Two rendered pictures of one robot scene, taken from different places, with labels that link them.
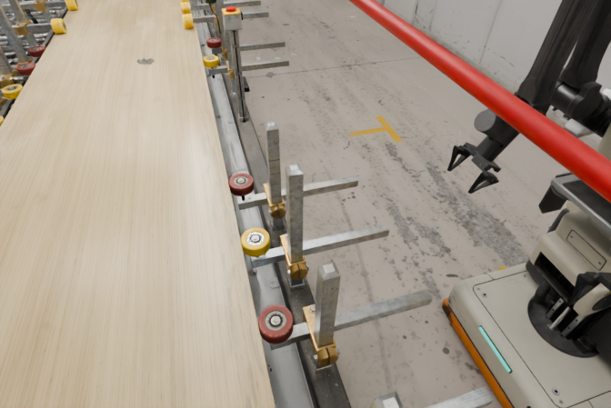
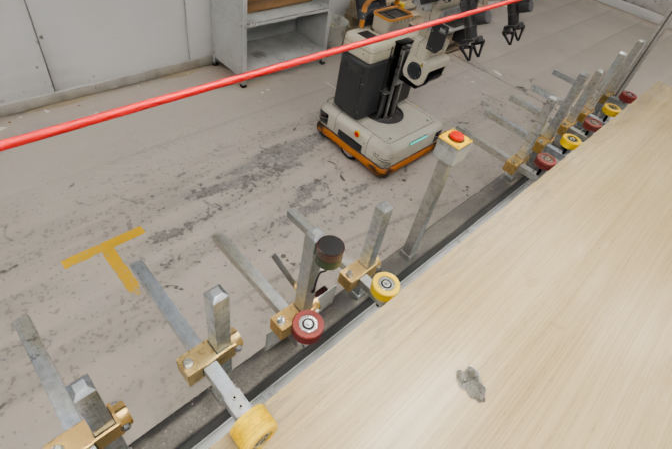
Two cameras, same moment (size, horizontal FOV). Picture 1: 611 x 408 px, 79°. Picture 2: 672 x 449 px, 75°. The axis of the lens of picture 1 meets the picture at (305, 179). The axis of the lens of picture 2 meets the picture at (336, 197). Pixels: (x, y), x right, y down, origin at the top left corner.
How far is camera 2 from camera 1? 2.63 m
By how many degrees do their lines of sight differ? 82
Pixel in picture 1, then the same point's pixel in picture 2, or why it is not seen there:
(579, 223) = not seen: hidden behind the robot
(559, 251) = (435, 62)
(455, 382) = (419, 176)
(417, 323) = (396, 194)
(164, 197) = (603, 192)
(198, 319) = (624, 145)
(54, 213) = not seen: outside the picture
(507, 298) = (384, 130)
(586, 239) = not seen: hidden behind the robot
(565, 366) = (411, 116)
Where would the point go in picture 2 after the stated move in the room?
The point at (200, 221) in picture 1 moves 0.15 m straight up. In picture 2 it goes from (592, 166) to (613, 136)
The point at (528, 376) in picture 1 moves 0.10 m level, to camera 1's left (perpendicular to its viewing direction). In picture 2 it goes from (427, 127) to (435, 136)
